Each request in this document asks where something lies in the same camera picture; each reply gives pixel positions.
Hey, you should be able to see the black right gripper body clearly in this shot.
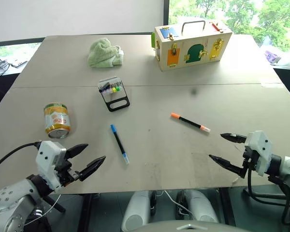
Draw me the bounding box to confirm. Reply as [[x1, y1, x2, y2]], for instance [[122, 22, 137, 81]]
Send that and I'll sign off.
[[242, 145, 260, 174]]

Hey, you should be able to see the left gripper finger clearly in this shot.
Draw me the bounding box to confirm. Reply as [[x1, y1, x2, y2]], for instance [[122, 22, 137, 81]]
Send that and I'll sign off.
[[78, 156, 107, 182], [63, 144, 89, 160]]

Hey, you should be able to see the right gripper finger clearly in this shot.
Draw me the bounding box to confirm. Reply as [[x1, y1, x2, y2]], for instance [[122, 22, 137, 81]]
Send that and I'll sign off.
[[219, 132, 248, 146], [208, 154, 247, 179]]

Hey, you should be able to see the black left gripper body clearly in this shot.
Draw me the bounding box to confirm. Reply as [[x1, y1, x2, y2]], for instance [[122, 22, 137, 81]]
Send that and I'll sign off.
[[54, 157, 80, 188]]

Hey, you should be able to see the blue capped black pen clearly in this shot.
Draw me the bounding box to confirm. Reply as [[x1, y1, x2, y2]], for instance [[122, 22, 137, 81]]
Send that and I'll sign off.
[[110, 124, 131, 166]]

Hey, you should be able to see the orange capped black pen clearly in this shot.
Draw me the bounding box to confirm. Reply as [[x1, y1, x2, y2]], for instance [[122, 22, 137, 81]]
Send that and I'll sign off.
[[170, 112, 212, 133]]

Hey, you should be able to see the black marker holder case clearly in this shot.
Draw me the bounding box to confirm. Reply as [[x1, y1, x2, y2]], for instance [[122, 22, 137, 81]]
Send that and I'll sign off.
[[97, 76, 131, 113]]

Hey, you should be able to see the wooden lock busy box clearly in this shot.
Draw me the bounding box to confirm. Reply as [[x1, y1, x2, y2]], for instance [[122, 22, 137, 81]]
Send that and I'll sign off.
[[151, 20, 233, 72]]

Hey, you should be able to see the yellow orange tin can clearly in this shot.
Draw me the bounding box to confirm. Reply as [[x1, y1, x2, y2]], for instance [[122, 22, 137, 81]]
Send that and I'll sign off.
[[43, 102, 72, 140]]

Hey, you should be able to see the silver right robot leg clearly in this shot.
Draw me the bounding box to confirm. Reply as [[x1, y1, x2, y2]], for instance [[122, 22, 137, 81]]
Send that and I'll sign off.
[[175, 189, 219, 224]]

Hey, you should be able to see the silver robot leg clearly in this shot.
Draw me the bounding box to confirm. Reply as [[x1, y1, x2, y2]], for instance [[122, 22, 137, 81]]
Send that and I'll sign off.
[[120, 190, 152, 232], [175, 189, 219, 224]]

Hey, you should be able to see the silver left robot leg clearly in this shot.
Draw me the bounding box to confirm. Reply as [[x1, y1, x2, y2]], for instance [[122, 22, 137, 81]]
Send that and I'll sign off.
[[120, 190, 152, 232]]

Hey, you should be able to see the grey robot torso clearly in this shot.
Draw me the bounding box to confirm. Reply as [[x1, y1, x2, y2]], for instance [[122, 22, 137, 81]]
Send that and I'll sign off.
[[137, 219, 246, 232]]

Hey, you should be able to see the dark side desk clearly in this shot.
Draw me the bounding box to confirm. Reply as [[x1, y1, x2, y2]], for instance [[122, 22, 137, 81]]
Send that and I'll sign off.
[[272, 67, 290, 107], [0, 72, 20, 117]]

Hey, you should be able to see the purple white object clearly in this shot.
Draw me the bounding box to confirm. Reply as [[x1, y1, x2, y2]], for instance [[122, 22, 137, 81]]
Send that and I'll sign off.
[[265, 50, 281, 65]]

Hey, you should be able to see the light green towel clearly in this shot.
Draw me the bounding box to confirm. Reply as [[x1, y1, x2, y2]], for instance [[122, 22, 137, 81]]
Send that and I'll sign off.
[[87, 38, 126, 69]]

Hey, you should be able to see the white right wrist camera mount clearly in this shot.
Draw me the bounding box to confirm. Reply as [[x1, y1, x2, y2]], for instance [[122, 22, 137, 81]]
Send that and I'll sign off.
[[244, 130, 274, 177]]

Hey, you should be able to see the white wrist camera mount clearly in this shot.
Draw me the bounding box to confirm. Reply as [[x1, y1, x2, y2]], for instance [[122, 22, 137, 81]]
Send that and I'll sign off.
[[35, 140, 67, 190], [244, 130, 274, 177]]

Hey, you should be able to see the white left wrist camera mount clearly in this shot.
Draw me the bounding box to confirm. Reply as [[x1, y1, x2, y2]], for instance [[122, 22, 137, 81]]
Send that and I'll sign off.
[[35, 140, 67, 190]]

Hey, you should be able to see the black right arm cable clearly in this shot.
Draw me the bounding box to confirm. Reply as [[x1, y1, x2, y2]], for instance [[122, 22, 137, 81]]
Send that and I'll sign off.
[[246, 166, 290, 226]]

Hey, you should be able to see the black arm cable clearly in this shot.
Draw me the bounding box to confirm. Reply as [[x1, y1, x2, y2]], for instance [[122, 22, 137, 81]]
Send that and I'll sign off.
[[0, 142, 43, 176], [246, 166, 290, 226]]

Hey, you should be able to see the thin white wire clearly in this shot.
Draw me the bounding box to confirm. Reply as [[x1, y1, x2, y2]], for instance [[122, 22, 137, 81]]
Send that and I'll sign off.
[[23, 192, 62, 227]]

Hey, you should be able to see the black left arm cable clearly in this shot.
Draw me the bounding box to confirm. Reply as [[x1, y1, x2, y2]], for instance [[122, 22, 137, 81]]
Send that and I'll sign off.
[[0, 142, 43, 176]]

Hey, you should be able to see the white cable under table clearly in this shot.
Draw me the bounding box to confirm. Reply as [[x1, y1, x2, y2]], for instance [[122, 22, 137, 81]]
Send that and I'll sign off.
[[162, 190, 192, 216]]

